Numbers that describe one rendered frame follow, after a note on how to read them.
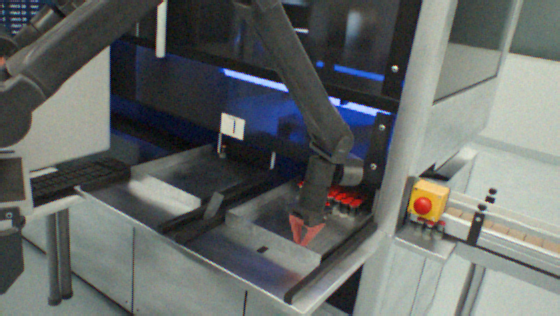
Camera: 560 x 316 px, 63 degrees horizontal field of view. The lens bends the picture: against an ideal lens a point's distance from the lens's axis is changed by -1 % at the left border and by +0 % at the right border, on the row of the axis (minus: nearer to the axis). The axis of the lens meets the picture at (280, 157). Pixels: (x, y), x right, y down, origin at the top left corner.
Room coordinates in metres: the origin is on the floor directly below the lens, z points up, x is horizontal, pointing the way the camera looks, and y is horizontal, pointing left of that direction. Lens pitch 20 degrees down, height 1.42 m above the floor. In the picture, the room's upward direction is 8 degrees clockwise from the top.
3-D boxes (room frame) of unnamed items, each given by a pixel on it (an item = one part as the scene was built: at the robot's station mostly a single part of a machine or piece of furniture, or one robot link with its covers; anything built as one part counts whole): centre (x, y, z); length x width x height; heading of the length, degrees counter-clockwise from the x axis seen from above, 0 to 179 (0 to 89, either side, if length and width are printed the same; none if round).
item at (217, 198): (0.94, 0.17, 0.91); 0.14 x 0.03 x 0.06; 149
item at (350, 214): (1.11, -0.14, 0.90); 0.18 x 0.02 x 0.05; 58
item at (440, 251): (1.04, -0.40, 0.87); 0.14 x 0.13 x 0.02; 148
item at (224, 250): (1.07, 0.09, 0.87); 0.70 x 0.48 x 0.02; 58
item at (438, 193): (1.01, -0.37, 0.99); 0.08 x 0.07 x 0.07; 148
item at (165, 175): (1.22, 0.20, 0.90); 0.34 x 0.26 x 0.04; 148
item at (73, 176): (1.20, 0.61, 0.82); 0.40 x 0.14 x 0.02; 151
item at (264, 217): (1.04, -0.09, 0.90); 0.34 x 0.26 x 0.04; 148
